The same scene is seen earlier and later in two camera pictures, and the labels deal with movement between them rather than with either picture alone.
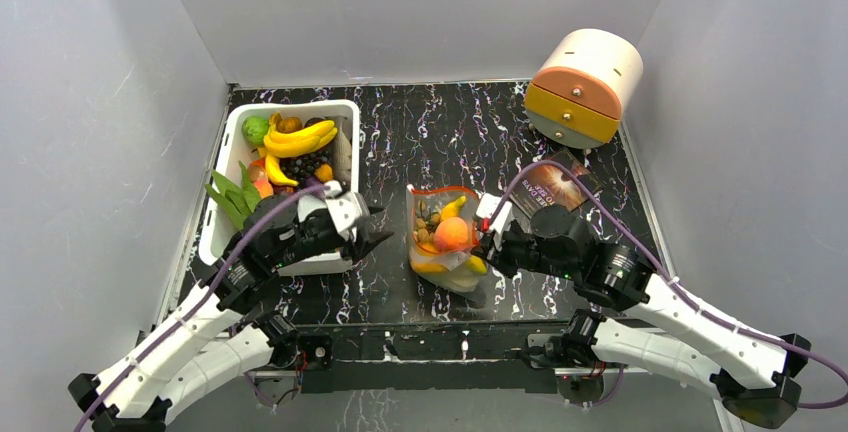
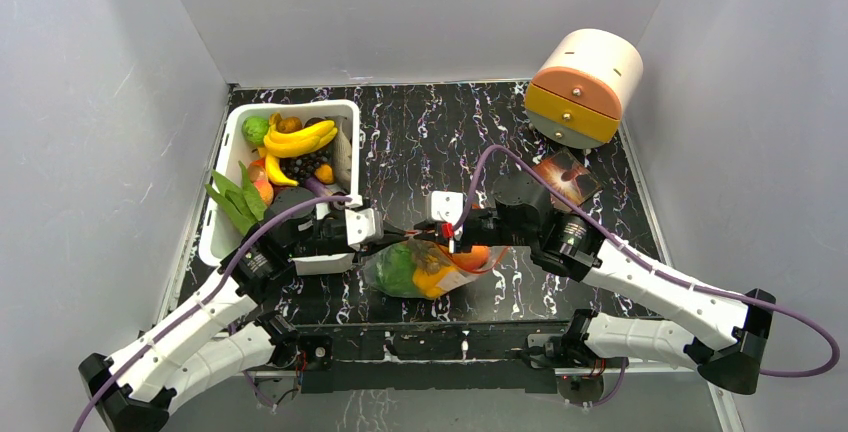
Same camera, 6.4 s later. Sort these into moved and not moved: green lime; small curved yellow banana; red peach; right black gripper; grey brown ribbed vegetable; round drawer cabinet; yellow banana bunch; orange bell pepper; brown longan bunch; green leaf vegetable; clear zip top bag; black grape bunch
Moved: right black gripper; red peach; orange bell pepper; brown longan bunch; clear zip top bag
Not moved: green lime; small curved yellow banana; round drawer cabinet; green leaf vegetable; yellow banana bunch; black grape bunch; grey brown ribbed vegetable
